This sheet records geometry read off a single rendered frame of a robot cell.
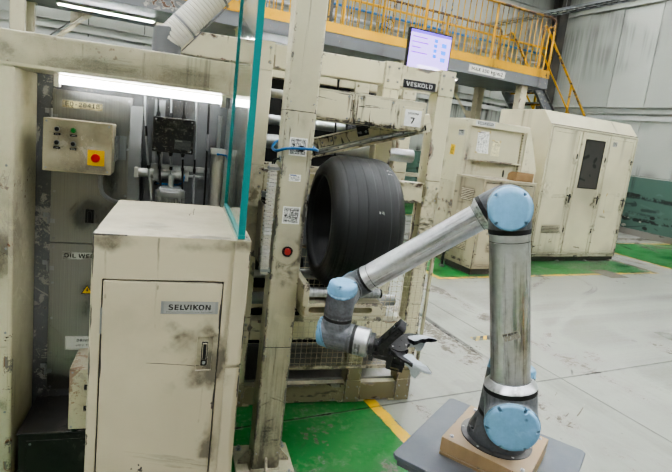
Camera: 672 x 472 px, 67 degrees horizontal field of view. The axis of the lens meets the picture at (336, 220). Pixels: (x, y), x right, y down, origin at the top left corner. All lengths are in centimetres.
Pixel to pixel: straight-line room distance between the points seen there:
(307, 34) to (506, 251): 120
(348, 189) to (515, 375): 96
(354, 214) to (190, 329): 85
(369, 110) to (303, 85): 47
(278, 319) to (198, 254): 95
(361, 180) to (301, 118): 36
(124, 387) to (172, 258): 38
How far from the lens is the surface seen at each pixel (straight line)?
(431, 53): 634
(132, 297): 144
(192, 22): 240
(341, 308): 156
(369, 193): 207
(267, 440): 256
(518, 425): 158
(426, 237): 161
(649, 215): 1408
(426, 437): 191
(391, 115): 253
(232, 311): 146
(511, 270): 146
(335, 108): 244
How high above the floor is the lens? 158
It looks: 10 degrees down
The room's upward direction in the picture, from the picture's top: 7 degrees clockwise
